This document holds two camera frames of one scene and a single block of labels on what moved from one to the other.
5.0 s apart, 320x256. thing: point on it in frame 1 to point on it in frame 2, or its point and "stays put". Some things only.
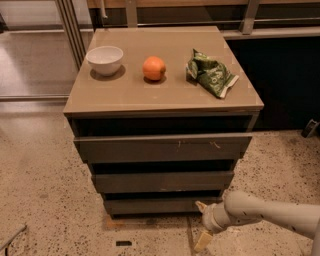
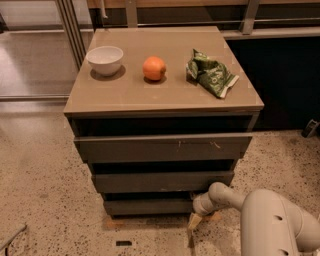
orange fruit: [153, 68] stays put
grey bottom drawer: [158, 206] stays put
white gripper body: [209, 217] to [200, 206]
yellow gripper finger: [203, 242] to [194, 221]
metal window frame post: [69, 18] stays put
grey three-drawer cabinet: [161, 114] stays put
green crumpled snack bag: [208, 72] stays put
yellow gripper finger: [200, 206] to [195, 197]
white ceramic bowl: [105, 60] stays put
